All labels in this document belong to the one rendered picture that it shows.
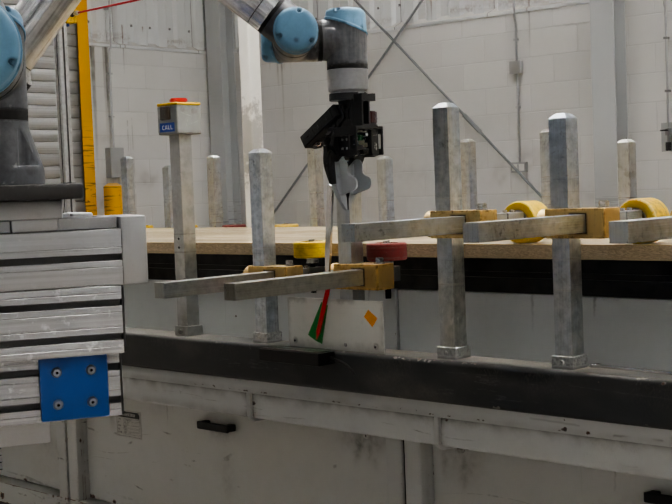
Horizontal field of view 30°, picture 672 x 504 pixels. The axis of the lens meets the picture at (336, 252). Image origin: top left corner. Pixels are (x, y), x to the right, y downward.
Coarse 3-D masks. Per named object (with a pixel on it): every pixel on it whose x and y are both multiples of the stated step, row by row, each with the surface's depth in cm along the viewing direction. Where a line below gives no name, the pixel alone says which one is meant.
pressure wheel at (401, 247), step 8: (384, 240) 248; (368, 248) 246; (376, 248) 244; (384, 248) 244; (392, 248) 244; (400, 248) 245; (368, 256) 246; (376, 256) 245; (384, 256) 244; (392, 256) 244; (400, 256) 245
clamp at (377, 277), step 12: (336, 264) 246; (348, 264) 244; (360, 264) 241; (372, 264) 239; (384, 264) 240; (372, 276) 239; (384, 276) 240; (336, 288) 246; (348, 288) 244; (360, 288) 242; (372, 288) 239; (384, 288) 240
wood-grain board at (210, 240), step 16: (160, 240) 322; (208, 240) 310; (224, 240) 306; (240, 240) 302; (288, 240) 292; (304, 240) 288; (336, 240) 282; (400, 240) 269; (416, 240) 266; (432, 240) 264; (544, 240) 245; (592, 240) 238; (608, 240) 236; (416, 256) 253; (432, 256) 250; (464, 256) 245; (480, 256) 242; (496, 256) 239; (512, 256) 237; (528, 256) 234; (544, 256) 232; (592, 256) 225; (608, 256) 222; (624, 256) 220; (640, 256) 218; (656, 256) 216
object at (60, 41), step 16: (64, 32) 498; (64, 48) 498; (64, 64) 499; (64, 80) 499; (64, 96) 498; (64, 112) 498; (64, 128) 498; (64, 144) 498; (64, 160) 499; (64, 176) 499; (64, 208) 501
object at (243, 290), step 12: (288, 276) 230; (300, 276) 229; (312, 276) 231; (324, 276) 233; (336, 276) 235; (348, 276) 238; (360, 276) 240; (396, 276) 248; (228, 288) 218; (240, 288) 218; (252, 288) 220; (264, 288) 222; (276, 288) 224; (288, 288) 226; (300, 288) 229; (312, 288) 231; (324, 288) 233
